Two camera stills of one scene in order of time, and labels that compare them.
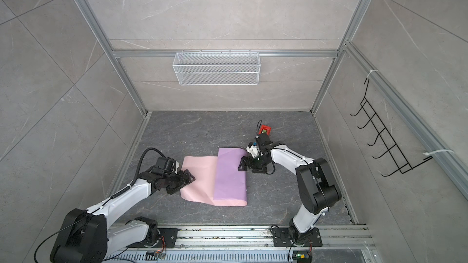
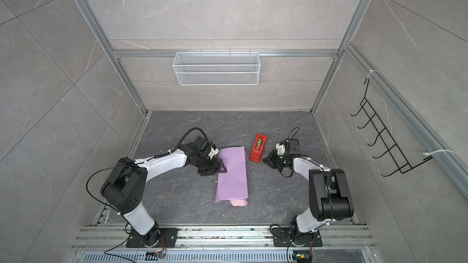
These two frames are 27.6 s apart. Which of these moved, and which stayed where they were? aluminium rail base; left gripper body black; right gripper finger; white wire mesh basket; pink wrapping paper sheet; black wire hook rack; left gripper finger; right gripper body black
Moved: right gripper body black; right gripper finger; left gripper finger; left gripper body black; pink wrapping paper sheet
Stayed: aluminium rail base; black wire hook rack; white wire mesh basket
